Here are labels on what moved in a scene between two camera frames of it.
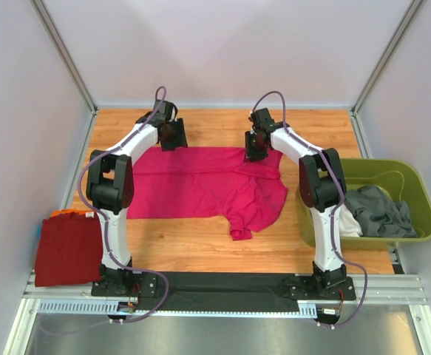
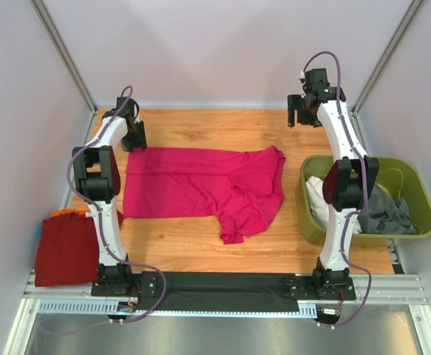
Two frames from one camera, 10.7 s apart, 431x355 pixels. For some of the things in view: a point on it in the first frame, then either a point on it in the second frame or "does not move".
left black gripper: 180,140 to 140,143
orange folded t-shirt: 67,211 does not move
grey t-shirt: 378,215 does not move
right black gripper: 251,155 to 294,103
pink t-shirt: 207,183 does not move
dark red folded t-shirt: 69,249 does not move
